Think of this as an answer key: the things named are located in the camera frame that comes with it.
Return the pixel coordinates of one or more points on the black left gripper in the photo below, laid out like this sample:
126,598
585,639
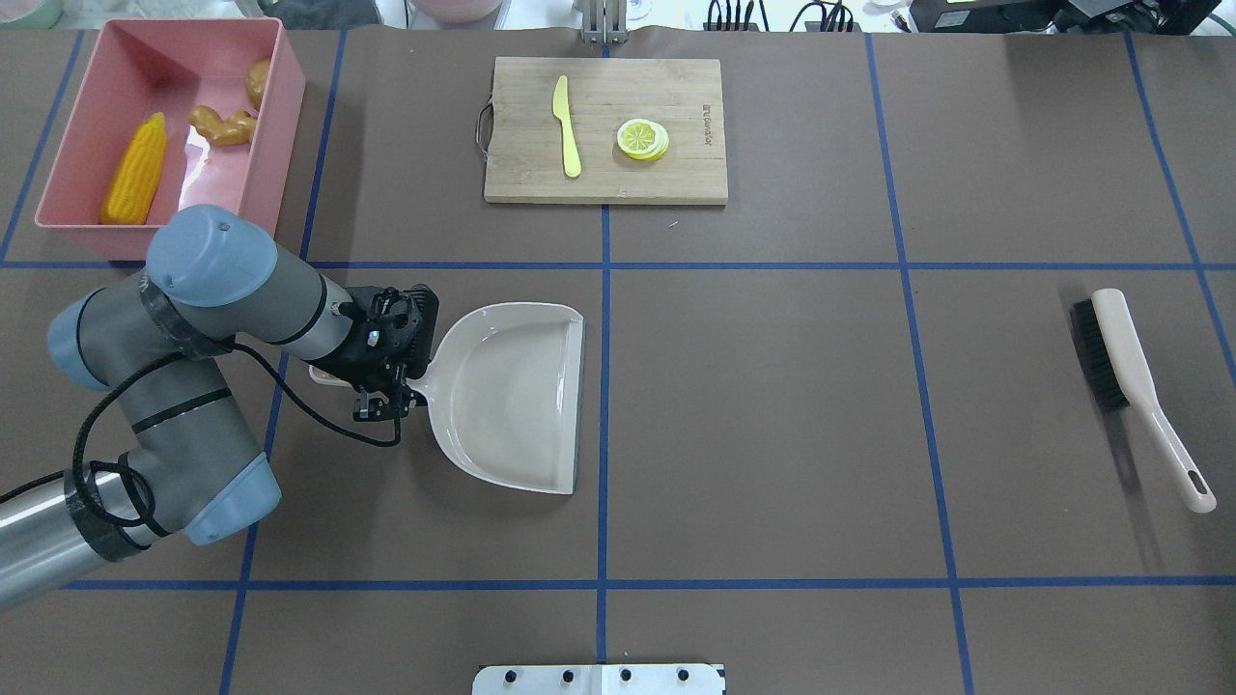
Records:
359,370

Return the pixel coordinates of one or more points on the beige plastic dustpan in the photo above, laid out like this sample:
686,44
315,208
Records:
502,390

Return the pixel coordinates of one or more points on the tan toy ginger root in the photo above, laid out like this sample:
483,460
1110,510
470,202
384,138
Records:
236,130

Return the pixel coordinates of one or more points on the yellow toy corn cob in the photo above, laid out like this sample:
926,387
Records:
131,193

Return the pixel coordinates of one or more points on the brown toy potato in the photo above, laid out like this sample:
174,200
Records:
255,82

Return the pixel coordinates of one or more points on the beige hand brush black bristles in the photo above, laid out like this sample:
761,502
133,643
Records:
1117,372

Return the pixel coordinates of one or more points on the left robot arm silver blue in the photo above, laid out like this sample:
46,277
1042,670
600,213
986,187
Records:
167,449

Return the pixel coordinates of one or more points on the pink plastic bin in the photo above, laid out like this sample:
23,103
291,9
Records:
145,66

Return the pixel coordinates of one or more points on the yellow plastic toy knife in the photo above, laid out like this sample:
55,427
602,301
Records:
561,111

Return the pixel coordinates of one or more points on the bamboo cutting board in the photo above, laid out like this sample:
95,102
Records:
523,163

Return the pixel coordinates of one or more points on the yellow toy lemon slice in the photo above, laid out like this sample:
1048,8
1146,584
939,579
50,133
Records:
642,140

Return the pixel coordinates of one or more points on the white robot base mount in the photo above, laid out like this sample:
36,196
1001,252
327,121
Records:
655,678

